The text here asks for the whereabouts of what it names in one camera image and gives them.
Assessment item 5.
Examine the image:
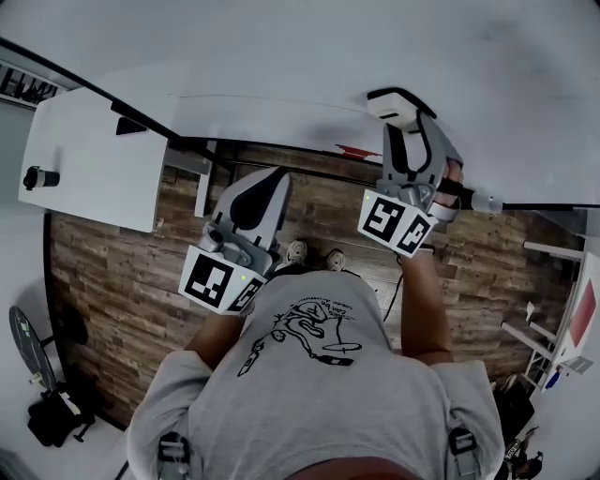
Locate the grey shoulder strap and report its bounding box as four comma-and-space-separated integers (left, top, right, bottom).
447, 427, 482, 480
157, 430, 192, 480

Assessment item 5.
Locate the person's left shoe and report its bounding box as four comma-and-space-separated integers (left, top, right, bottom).
285, 238, 308, 264

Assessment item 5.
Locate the white rectangular plastic block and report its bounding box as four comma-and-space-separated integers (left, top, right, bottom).
366, 86, 439, 135

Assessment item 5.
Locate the white table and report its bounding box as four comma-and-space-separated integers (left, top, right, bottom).
17, 87, 215, 234

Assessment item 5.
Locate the person's right shoe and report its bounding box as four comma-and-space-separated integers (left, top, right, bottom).
323, 247, 348, 273

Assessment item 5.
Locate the black floor cable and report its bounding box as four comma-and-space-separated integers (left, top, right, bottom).
382, 268, 405, 323

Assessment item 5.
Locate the person's shoe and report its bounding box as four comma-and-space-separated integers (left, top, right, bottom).
323, 247, 348, 273
285, 238, 308, 264

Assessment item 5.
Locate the red plastic tray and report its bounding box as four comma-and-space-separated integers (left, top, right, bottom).
334, 143, 383, 163

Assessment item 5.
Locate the person's grey printed t-shirt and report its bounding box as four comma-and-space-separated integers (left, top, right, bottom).
126, 270, 506, 480

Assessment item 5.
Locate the black and white tumbler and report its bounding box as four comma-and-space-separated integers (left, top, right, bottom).
22, 164, 62, 192

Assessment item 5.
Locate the person's left forearm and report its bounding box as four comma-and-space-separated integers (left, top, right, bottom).
185, 304, 255, 372

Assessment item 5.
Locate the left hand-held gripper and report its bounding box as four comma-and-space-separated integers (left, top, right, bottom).
177, 167, 294, 317

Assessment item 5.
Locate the white metal rack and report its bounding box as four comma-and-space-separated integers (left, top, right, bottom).
501, 210, 600, 393

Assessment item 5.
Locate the person's right forearm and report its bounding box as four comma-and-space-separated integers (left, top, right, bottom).
397, 247, 456, 363

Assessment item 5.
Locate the dark shelving unit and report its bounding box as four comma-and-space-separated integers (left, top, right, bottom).
0, 60, 59, 107

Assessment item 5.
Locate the black bag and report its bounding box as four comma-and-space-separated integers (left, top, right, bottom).
26, 388, 98, 449

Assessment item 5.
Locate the person's head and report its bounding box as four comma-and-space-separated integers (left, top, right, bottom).
299, 457, 413, 480

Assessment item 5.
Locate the round black side table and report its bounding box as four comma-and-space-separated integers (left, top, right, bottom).
8, 305, 57, 391

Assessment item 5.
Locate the red flat panel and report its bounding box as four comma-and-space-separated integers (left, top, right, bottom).
563, 280, 599, 351

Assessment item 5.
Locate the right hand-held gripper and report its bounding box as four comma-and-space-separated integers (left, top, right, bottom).
356, 113, 464, 259

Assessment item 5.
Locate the person's right hand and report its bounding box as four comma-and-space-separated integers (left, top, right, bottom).
437, 158, 466, 210

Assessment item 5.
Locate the black round base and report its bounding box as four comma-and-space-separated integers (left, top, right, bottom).
57, 304, 90, 346

